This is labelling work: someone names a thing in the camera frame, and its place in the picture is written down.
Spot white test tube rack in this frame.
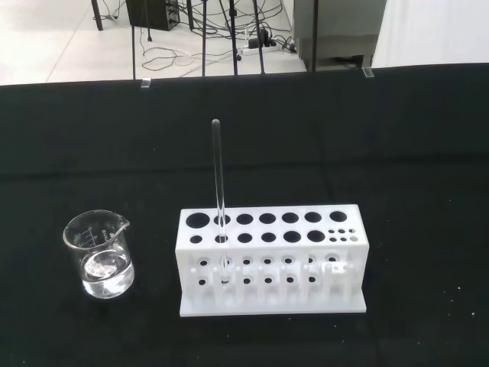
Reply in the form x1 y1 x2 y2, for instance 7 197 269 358
175 203 371 319

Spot black table cloth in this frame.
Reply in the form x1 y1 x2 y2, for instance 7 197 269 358
0 62 489 367

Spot white power strip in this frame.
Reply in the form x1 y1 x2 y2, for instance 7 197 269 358
236 39 279 57

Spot black tripod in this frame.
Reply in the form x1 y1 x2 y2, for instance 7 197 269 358
188 0 267 78

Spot small glass beaker with water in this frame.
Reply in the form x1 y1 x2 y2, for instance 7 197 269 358
62 209 136 300

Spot thin black pole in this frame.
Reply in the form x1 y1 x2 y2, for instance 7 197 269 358
130 21 138 81

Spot grey metal cabinet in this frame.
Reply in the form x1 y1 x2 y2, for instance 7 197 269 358
293 0 385 73

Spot black computer case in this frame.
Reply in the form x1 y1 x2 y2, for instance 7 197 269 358
125 0 182 32

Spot black table leg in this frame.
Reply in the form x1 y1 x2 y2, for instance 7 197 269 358
90 0 105 32

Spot white floor cable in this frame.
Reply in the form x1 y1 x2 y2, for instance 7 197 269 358
141 44 240 70

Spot black floor cable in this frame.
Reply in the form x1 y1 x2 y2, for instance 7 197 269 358
139 22 180 72

